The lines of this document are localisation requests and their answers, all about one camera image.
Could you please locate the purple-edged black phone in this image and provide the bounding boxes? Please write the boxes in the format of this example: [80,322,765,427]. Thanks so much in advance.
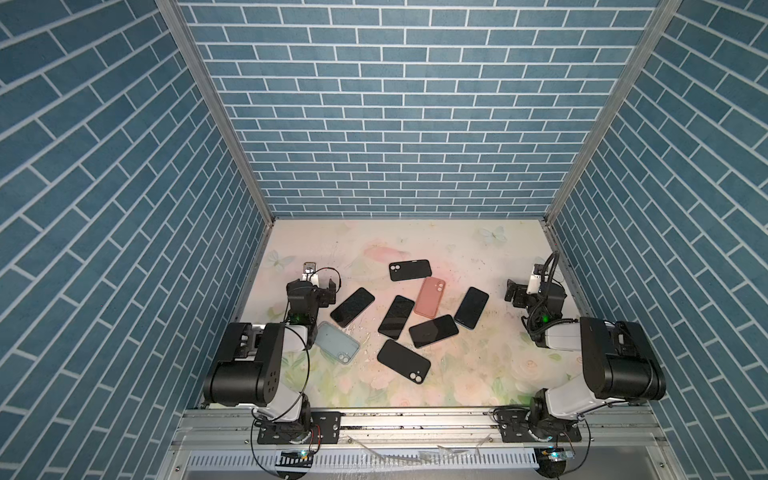
[330,287,375,328]

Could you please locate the light blue phone case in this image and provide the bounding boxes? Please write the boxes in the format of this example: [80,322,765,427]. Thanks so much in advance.
[315,322,360,365]

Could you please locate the white-edged black phone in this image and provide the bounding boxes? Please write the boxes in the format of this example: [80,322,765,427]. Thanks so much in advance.
[378,295,415,340]

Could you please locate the black phone case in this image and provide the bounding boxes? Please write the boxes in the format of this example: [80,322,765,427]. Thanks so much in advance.
[389,259,432,282]
[377,339,431,384]

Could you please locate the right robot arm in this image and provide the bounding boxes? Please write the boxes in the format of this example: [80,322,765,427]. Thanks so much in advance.
[493,280,666,443]

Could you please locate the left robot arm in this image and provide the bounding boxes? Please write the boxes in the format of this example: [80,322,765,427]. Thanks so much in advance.
[203,274,341,430]

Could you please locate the blue-edged black phone right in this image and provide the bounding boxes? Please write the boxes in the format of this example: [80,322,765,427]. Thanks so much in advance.
[454,287,489,330]

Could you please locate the black phone lower centre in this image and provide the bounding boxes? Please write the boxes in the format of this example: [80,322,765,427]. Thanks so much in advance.
[409,315,459,348]

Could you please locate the pink phone case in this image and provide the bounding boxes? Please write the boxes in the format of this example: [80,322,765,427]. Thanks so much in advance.
[413,277,445,319]

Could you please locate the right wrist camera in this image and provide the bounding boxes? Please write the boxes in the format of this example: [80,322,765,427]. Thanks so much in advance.
[526,264,545,295]

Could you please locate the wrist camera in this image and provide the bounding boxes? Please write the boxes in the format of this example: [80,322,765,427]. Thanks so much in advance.
[301,262,319,286]
[526,264,545,295]

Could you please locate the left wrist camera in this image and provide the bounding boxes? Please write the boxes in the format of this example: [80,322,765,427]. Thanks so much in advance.
[301,262,319,286]

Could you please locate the right camera black cable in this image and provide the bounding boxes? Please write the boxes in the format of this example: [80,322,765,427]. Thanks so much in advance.
[539,250,562,295]

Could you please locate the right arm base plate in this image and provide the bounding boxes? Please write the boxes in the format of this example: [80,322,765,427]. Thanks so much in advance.
[490,406,582,443]

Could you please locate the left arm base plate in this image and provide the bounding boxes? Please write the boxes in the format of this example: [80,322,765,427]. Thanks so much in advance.
[256,409,342,446]

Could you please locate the aluminium front rail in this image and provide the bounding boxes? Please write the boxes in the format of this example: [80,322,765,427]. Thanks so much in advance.
[170,404,667,451]

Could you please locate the white slotted cable duct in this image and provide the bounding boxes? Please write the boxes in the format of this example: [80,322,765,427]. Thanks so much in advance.
[186,448,539,473]

